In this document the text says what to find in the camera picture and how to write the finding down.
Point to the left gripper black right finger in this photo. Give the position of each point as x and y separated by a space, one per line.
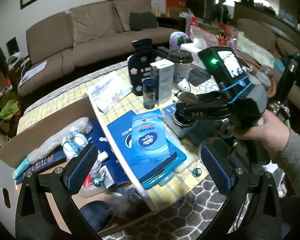
252 207

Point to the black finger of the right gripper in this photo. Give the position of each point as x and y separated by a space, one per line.
211 99
189 116

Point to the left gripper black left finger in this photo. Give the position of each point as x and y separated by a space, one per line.
34 218

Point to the small dark spray can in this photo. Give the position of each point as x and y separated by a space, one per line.
148 93

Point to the black lid plastic cup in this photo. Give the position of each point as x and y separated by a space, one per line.
182 60

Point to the black hot water bottle cover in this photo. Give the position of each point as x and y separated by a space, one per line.
139 64

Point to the person's right hand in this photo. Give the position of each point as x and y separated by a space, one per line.
272 133

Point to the red white snack bag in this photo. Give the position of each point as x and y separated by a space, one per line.
214 34

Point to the white tissue box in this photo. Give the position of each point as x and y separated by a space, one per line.
194 48

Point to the blue wet wipes pack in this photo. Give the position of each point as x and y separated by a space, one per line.
149 141

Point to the white tall carton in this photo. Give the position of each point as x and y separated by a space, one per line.
162 73

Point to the yellow plaid tablecloth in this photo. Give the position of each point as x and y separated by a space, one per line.
76 97

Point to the dark blue noodle box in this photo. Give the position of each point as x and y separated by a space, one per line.
54 158

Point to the purple egg toy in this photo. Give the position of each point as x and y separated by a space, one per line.
178 38

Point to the blue flat box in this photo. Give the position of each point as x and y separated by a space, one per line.
150 173

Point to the red gift boxes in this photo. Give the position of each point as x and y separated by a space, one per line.
175 7

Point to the dark green cushion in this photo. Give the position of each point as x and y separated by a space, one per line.
144 20

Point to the brown fabric sofa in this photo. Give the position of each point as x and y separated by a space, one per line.
84 36

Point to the paper sheet on sofa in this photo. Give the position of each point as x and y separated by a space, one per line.
32 72

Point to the white bottle brush teal handle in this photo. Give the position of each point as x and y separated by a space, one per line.
79 126

